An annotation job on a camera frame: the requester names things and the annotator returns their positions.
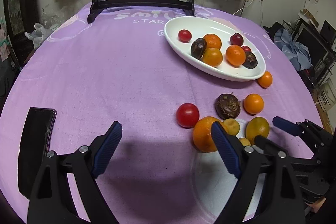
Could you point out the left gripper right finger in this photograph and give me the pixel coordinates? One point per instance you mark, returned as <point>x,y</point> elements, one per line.
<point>280,201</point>

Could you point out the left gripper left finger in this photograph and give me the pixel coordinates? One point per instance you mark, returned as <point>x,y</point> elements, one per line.
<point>51,199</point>

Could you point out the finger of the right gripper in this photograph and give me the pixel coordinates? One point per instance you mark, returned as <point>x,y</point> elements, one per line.
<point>271,148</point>
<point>296,128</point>

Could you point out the red cherry tomato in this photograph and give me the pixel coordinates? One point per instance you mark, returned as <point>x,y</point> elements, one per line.
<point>187,115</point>

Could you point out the small red tomato back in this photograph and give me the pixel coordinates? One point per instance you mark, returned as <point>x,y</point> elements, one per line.
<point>184,36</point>

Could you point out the small red tomato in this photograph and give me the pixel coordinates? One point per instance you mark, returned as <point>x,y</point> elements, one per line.
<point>246,49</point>
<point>184,36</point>

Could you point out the person's right hand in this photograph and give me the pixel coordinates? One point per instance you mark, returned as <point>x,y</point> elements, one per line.
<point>314,207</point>

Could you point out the olive green fruit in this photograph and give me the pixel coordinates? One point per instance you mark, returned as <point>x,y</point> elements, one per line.
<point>255,127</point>

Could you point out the small yellow-green fruit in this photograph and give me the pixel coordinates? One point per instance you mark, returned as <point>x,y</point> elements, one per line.
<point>231,126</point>

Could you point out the dark passion fruit front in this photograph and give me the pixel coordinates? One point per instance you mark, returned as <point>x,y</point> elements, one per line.
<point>227,106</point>

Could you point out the dark passion fruit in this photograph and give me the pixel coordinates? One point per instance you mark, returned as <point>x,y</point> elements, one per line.
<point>227,106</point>
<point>198,48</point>
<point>250,60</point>

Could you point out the small orange beside plate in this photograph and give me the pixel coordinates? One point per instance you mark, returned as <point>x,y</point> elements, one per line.
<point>266,80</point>

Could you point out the large orange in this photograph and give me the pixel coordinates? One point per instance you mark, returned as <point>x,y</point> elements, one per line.
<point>202,134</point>

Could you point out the black smartphone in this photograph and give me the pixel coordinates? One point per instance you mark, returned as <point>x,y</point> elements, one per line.
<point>34,145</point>

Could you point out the purple tablecloth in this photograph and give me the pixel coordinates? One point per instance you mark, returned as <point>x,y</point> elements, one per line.
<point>121,68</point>

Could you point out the dark passion fruit back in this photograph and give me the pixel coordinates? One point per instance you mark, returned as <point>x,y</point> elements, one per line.
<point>250,60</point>

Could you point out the blue clothes pile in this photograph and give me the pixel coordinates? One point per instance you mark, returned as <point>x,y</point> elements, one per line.
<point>296,52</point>

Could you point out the small orange left front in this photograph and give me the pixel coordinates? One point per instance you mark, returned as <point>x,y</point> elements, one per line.
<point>235,55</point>

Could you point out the small red tomato left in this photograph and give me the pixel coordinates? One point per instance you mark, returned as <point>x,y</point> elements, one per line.
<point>246,49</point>

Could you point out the small orange in pile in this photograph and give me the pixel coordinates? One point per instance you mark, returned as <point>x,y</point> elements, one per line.
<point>212,57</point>

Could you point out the dark red plum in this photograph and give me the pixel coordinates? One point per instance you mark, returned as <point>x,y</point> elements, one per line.
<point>237,39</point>

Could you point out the small orange on plate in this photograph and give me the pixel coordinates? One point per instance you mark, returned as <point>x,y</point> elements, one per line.
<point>213,41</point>

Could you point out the dark passion fruit middle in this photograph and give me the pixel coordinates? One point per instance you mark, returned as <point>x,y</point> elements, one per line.
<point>198,48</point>

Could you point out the white oval plate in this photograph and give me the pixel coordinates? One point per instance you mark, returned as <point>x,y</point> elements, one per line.
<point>199,27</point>

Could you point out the white plastic bag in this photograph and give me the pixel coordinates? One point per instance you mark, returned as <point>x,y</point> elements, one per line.
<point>40,34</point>

